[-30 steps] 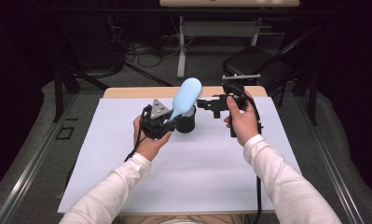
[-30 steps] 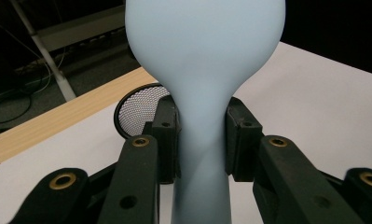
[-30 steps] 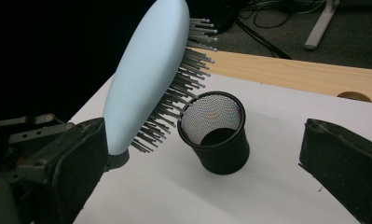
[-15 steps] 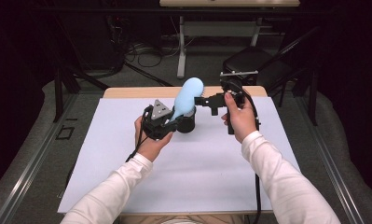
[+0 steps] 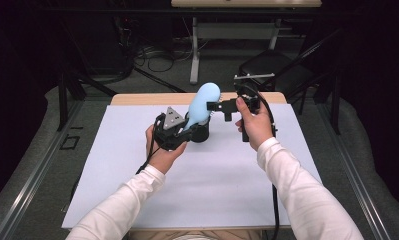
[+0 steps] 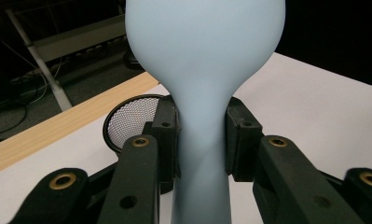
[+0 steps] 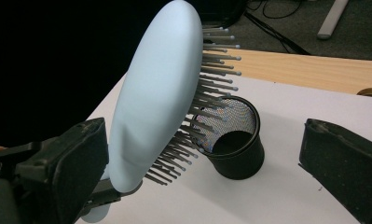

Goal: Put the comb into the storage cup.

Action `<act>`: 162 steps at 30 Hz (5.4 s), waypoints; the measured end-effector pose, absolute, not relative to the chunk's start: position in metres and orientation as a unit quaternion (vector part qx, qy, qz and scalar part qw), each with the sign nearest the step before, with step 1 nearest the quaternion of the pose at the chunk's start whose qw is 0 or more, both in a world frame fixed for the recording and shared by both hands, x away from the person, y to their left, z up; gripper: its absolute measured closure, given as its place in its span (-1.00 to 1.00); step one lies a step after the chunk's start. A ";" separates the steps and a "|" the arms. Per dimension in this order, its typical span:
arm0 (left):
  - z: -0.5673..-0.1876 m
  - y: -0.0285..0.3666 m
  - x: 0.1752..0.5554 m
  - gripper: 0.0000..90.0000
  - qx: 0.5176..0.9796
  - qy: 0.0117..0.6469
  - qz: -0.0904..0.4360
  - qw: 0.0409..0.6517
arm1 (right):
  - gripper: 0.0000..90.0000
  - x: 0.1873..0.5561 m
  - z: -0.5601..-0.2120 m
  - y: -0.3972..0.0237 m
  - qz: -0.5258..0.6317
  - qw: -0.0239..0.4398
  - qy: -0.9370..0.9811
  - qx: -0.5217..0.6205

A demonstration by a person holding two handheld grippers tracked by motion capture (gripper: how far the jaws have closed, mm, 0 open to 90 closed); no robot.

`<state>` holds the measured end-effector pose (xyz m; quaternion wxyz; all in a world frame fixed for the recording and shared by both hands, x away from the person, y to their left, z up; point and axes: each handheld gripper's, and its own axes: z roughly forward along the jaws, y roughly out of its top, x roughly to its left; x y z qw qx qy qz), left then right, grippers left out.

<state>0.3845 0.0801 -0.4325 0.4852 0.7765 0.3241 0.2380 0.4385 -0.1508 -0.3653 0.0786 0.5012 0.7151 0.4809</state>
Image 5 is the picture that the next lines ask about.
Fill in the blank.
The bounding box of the person's left hand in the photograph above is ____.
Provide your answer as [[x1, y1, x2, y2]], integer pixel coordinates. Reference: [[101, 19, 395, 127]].
[[144, 124, 188, 175]]

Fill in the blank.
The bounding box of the white-framed wooden desk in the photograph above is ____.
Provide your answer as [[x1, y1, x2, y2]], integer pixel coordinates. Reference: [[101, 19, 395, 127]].
[[170, 0, 323, 86]]

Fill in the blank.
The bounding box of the person's right hand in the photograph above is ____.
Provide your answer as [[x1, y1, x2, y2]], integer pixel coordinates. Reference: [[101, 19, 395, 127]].
[[234, 96, 276, 152]]

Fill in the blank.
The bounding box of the left hand-held gripper cable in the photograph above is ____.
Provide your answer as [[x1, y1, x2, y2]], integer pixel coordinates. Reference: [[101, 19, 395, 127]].
[[134, 113, 166, 176]]

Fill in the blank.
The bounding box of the black folding chair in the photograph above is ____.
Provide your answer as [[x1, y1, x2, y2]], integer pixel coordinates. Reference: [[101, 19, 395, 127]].
[[238, 27, 344, 116]]

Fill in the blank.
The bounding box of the black floor cable loop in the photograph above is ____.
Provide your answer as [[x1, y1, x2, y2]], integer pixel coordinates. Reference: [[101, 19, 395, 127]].
[[147, 53, 175, 73]]

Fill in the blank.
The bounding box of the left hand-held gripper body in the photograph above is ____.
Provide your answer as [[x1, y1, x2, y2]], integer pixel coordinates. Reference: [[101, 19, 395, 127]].
[[152, 106, 193, 152]]

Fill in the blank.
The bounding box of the black metal stand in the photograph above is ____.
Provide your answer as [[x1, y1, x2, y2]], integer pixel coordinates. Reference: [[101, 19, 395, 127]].
[[54, 68, 119, 132], [315, 74, 342, 136]]

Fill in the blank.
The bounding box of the black mesh cup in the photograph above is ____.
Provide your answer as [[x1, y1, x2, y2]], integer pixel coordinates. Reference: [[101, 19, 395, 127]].
[[185, 112, 211, 144]]

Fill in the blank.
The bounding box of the white table board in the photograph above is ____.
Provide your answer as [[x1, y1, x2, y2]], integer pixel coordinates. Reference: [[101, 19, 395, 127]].
[[61, 103, 323, 231]]

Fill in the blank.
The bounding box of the light blue hairbrush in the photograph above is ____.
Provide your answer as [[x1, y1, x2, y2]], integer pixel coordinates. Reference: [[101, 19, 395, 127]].
[[183, 81, 222, 131]]

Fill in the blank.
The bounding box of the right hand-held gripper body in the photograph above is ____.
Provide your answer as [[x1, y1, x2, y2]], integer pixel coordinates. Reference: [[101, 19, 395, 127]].
[[233, 72, 278, 143]]

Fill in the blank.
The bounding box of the metal floor rail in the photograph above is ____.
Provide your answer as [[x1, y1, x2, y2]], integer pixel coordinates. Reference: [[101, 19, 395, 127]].
[[0, 99, 85, 240], [315, 103, 392, 240]]

